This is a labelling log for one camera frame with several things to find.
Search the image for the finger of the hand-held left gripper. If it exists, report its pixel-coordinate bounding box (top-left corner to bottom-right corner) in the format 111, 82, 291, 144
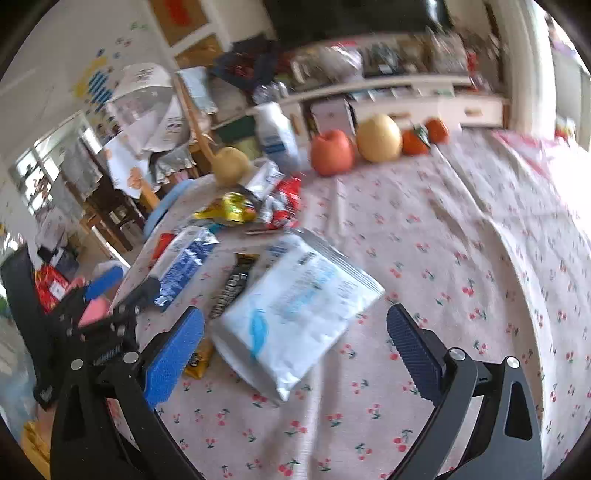
85, 267, 125, 298
111, 277, 162, 319

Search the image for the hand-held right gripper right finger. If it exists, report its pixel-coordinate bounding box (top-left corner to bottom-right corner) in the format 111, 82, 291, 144
387, 303, 544, 480

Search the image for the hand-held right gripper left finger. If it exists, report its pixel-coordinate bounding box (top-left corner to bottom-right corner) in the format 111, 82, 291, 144
50, 306, 206, 480

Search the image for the pink plastic bucket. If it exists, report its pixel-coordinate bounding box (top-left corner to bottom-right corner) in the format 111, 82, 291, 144
78, 299, 110, 328

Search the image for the large white packet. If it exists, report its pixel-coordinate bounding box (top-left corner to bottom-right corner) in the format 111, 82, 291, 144
210, 233, 386, 402

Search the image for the yellow flat packet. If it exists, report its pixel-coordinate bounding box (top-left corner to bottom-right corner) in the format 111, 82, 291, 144
184, 339, 214, 379

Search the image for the red gift box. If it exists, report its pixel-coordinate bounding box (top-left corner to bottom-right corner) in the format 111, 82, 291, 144
33, 265, 70, 315

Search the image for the small red packet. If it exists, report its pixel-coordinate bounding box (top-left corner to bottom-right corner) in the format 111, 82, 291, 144
152, 233, 176, 260

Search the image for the silver blue packet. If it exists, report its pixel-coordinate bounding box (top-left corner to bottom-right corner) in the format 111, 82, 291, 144
148, 225, 220, 309

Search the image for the dark wooden chair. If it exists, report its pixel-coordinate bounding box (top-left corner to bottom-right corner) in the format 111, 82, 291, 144
76, 138, 144, 252

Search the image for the black snack bar wrapper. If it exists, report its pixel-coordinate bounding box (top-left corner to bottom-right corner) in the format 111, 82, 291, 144
209, 251, 257, 320

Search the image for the white orange print tablecloth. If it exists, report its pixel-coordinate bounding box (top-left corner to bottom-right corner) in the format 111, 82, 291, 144
102, 99, 190, 192

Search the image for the yellow crumpled wrapper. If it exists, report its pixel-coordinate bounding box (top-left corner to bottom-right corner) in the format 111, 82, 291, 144
193, 191, 257, 227

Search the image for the grey lace seat cushion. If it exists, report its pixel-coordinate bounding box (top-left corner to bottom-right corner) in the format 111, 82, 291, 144
152, 147, 198, 185

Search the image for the small yellow pear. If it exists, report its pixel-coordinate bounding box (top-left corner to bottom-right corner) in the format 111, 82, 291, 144
212, 147, 251, 188

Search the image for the red snack wrapper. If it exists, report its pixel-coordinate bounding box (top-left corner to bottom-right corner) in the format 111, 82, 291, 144
265, 178, 303, 230

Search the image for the light wooden chair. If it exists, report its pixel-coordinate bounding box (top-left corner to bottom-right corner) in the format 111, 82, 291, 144
139, 74, 218, 210

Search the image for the white mesh food cover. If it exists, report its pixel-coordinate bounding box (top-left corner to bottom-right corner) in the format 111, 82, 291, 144
107, 64, 175, 121

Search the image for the white blue plastic bottle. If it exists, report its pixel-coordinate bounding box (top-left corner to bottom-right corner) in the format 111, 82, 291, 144
255, 102, 303, 171

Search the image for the orange persimmon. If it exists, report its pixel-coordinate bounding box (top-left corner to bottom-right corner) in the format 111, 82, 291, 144
425, 118, 450, 145
402, 128, 431, 156

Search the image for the red apple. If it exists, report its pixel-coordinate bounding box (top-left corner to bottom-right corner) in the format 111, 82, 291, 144
310, 129, 356, 177

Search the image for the large yellow pomelo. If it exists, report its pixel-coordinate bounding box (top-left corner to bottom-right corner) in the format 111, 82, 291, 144
355, 114, 403, 163

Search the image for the pink storage box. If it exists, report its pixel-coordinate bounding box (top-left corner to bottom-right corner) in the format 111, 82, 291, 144
310, 99, 355, 136

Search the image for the dark clothes bag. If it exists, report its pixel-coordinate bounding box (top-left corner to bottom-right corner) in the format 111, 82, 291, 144
210, 39, 282, 93

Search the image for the white television cabinet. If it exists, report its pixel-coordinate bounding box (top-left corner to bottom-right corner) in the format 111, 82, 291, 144
210, 74, 509, 139

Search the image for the black television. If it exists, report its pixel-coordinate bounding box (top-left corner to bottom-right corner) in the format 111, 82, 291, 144
263, 0, 455, 47

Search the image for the blue striped wall sticker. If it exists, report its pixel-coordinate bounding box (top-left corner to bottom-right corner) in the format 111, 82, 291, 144
74, 58, 116, 114

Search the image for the golden wall picture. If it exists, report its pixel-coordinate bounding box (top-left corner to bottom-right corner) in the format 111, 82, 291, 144
175, 33, 227, 70

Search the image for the red wall picture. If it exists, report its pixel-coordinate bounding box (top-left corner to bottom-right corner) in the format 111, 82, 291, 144
148, 0, 213, 47

